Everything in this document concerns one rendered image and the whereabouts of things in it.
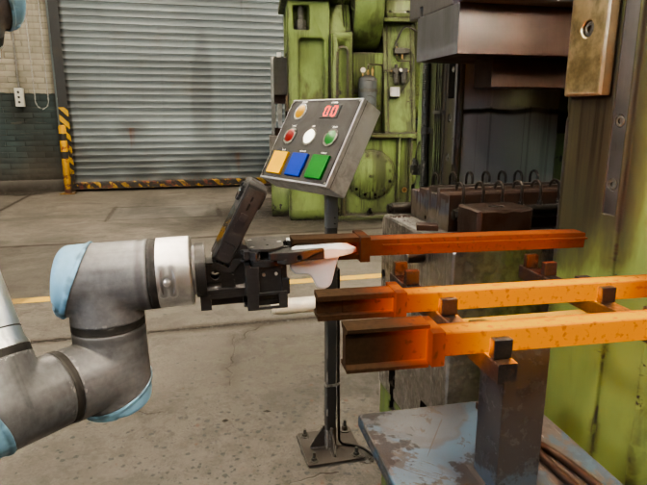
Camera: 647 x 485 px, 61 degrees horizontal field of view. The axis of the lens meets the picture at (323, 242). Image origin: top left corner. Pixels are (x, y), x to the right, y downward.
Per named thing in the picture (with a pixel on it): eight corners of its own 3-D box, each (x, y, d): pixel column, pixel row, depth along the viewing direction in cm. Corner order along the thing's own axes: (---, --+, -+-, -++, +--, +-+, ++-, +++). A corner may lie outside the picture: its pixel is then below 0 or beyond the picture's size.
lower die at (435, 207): (448, 232, 116) (450, 191, 114) (410, 215, 135) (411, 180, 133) (617, 222, 126) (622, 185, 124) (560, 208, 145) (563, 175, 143)
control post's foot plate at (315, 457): (306, 470, 184) (306, 446, 182) (294, 434, 205) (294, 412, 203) (369, 461, 189) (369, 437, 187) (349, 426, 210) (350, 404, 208)
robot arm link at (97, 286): (68, 310, 74) (59, 237, 72) (165, 301, 77) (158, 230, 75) (50, 335, 65) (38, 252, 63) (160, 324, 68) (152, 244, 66)
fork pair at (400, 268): (405, 285, 75) (405, 271, 75) (392, 273, 81) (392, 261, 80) (556, 275, 80) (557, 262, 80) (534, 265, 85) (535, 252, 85)
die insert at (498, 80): (490, 87, 115) (492, 57, 114) (473, 89, 122) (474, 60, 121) (612, 89, 122) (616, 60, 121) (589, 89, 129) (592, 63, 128)
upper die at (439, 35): (456, 53, 108) (459, 1, 106) (416, 63, 127) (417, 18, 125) (637, 59, 118) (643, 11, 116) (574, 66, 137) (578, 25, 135)
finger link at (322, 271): (355, 281, 76) (289, 286, 75) (355, 240, 75) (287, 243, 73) (361, 289, 73) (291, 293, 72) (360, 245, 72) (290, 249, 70)
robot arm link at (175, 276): (158, 231, 74) (151, 248, 65) (195, 228, 75) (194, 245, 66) (164, 293, 76) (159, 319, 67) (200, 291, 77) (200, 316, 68)
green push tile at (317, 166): (318, 179, 155) (329, 155, 156) (302, 176, 161) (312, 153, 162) (323, 181, 157) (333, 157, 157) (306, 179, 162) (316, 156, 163)
